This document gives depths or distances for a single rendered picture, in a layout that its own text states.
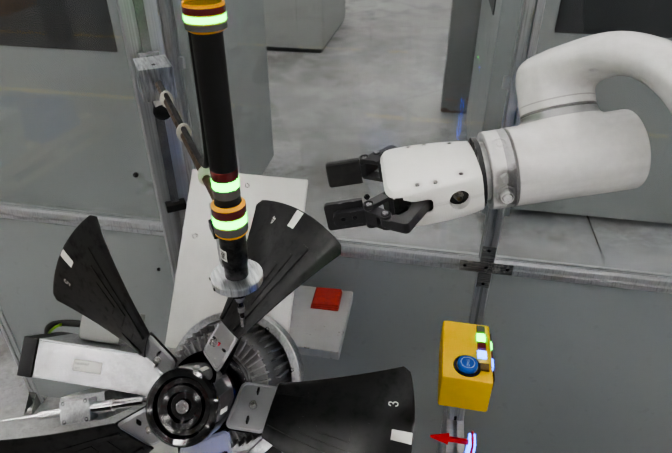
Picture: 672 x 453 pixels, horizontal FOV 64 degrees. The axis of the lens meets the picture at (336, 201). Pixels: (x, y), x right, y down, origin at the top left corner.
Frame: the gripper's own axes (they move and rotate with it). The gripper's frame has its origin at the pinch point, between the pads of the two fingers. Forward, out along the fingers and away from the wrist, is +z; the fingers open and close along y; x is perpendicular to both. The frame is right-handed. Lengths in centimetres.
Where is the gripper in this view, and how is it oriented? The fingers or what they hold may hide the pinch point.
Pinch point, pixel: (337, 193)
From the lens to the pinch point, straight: 59.4
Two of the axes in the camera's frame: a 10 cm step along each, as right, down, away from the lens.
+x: -1.8, -8.3, -5.3
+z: -9.8, 1.5, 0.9
